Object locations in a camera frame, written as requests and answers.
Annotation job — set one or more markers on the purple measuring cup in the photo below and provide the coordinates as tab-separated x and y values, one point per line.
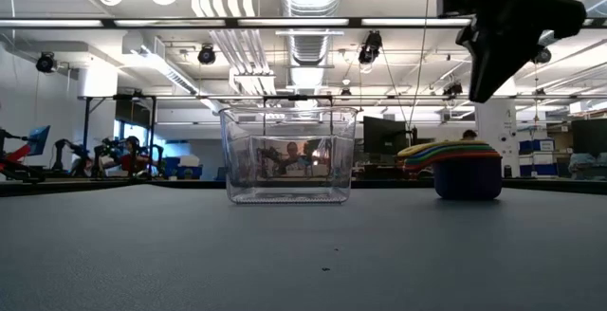
467	180

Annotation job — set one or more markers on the clear plastic basket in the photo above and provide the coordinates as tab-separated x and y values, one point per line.
289	192

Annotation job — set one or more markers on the blue screen monitor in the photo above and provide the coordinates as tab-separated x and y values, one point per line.
39	139

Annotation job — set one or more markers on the silver ventilation duct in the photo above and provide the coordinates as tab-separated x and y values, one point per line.
310	50

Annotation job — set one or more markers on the large dark screen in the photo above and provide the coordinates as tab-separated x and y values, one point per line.
590	138

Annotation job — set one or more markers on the blue storage bin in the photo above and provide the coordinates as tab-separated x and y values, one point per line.
536	146

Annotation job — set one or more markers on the black metal gantry frame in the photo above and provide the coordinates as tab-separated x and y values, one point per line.
86	126

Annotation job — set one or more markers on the black monitor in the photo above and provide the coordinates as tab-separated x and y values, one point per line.
384	135

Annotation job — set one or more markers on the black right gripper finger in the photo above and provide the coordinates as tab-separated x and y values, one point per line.
488	74

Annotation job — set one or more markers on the black table frame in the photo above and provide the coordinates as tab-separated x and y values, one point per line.
71	188

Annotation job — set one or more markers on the black ceiling camera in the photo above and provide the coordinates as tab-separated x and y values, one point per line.
371	48
207	55
46	62
453	89
544	57

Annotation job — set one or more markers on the teal measuring cup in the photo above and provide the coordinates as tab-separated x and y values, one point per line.
467	151

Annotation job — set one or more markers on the yellow measuring cup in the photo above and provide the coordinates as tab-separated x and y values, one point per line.
448	143

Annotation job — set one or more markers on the person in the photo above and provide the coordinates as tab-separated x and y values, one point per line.
130	161
469	135

